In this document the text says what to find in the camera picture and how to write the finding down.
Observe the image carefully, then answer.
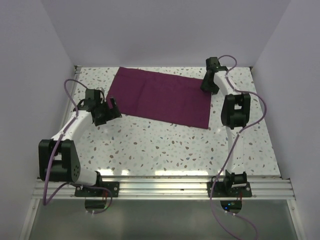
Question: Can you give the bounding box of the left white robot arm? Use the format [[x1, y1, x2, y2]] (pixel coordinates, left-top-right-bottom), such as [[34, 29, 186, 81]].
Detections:
[[38, 97, 122, 197]]

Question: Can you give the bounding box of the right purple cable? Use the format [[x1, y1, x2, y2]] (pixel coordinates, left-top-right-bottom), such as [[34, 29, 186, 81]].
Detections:
[[208, 54, 260, 240]]

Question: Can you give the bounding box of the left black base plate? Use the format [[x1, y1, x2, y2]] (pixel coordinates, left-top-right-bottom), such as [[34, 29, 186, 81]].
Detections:
[[74, 181, 120, 198]]

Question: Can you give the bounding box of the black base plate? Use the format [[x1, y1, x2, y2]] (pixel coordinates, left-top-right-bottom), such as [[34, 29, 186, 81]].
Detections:
[[74, 181, 120, 198], [206, 181, 253, 198]]

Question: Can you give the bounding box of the purple cable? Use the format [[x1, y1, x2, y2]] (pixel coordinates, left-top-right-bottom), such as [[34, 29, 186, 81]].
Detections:
[[208, 54, 260, 240], [42, 78, 113, 215]]

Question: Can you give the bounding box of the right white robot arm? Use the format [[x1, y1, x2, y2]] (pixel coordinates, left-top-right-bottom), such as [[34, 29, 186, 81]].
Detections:
[[200, 70, 251, 197]]

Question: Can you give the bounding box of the purple cloth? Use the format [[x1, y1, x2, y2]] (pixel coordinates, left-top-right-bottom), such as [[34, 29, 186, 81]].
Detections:
[[107, 67, 211, 129]]

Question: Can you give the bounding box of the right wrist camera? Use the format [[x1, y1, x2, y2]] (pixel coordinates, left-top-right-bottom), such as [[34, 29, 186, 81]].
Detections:
[[205, 57, 228, 73]]

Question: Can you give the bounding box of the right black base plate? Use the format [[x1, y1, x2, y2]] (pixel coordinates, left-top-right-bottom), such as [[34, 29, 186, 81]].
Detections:
[[206, 181, 253, 198]]

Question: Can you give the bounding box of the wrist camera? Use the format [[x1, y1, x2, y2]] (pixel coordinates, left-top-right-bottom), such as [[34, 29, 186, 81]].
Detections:
[[205, 57, 228, 73], [85, 88, 105, 103]]

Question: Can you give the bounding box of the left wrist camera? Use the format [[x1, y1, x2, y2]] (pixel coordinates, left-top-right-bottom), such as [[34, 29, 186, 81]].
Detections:
[[85, 88, 105, 103]]

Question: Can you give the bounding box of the aluminium front rail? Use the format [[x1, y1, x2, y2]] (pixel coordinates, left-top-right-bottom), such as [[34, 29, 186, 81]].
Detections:
[[31, 176, 296, 200]]

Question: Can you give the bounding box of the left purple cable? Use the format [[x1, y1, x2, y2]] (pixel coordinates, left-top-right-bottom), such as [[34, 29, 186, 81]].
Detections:
[[42, 78, 113, 215]]

